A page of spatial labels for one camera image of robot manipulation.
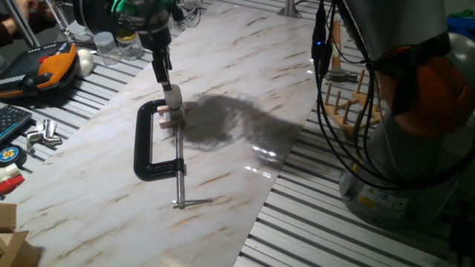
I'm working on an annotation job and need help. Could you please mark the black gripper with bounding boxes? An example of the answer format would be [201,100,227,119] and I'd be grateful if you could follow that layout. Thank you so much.
[147,30,174,93]

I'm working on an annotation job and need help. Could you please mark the grey cylindrical peg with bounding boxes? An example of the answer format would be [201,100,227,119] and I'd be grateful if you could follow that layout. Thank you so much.
[163,84,183,111]

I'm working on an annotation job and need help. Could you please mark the person forearm dark sleeve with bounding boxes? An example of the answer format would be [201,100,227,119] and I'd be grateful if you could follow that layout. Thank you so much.
[0,13,49,47]

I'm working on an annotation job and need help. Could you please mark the person hand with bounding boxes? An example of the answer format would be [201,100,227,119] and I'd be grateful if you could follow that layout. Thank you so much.
[15,0,40,16]

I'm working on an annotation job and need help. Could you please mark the glass jar gold lid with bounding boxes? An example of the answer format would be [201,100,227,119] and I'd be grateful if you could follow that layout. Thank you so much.
[115,28,145,62]

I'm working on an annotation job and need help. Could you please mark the clear plastic jar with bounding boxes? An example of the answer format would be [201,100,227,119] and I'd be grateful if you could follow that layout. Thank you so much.
[93,31,122,67]

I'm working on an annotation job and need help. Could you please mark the black C-clamp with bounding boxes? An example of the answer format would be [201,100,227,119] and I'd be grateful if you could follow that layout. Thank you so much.
[133,98,214,211]

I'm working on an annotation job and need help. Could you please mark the white egg shaped object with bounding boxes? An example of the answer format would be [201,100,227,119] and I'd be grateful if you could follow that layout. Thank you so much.
[76,48,95,78]

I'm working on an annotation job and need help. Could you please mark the black filament spool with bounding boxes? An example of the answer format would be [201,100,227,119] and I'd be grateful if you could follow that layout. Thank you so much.
[72,0,129,36]

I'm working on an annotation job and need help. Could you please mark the orange black teach pendant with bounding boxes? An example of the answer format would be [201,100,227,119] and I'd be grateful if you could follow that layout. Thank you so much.
[0,41,78,99]

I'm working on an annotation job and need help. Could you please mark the thin metal stand leg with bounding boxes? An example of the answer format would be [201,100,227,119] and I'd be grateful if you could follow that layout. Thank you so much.
[44,0,75,42]

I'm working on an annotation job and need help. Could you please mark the silver pipe fitting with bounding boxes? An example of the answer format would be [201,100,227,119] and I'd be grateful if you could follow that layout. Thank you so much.
[25,118,63,151]

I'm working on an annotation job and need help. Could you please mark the thick metal stand leg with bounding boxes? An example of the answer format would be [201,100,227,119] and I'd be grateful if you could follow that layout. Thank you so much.
[3,0,41,48]

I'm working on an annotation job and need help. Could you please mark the black keyboard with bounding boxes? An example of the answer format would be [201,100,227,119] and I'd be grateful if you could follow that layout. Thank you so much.
[0,105,33,144]

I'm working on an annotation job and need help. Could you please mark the black round tape measure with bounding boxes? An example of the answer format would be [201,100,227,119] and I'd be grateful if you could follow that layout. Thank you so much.
[0,144,27,168]

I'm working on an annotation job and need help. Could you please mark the wooden peg rack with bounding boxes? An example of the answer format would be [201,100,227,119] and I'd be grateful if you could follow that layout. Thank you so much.
[321,68,383,141]

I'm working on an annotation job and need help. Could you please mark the open cardboard box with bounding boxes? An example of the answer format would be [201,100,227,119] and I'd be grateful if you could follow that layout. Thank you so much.
[0,202,42,267]

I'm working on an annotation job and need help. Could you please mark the blue bag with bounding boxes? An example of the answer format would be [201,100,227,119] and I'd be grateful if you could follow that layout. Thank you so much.
[447,16,475,38]

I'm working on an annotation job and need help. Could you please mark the white cable coil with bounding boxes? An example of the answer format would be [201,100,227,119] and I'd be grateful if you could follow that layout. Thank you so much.
[177,3,203,29]

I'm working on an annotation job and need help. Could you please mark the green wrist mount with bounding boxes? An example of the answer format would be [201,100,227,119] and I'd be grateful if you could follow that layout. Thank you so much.
[110,0,179,24]

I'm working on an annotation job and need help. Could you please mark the aluminium frame post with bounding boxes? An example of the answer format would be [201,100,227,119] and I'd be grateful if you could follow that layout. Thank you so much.
[276,0,302,19]

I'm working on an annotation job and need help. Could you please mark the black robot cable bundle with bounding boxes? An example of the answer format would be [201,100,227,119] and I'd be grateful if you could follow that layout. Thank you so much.
[310,0,475,191]

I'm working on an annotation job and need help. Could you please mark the wooden handle hammer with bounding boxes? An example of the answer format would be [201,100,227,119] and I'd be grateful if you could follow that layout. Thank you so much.
[325,20,359,83]

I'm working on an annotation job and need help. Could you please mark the white valve red handle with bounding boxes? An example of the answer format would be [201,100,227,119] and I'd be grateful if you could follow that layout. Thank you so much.
[0,162,26,196]

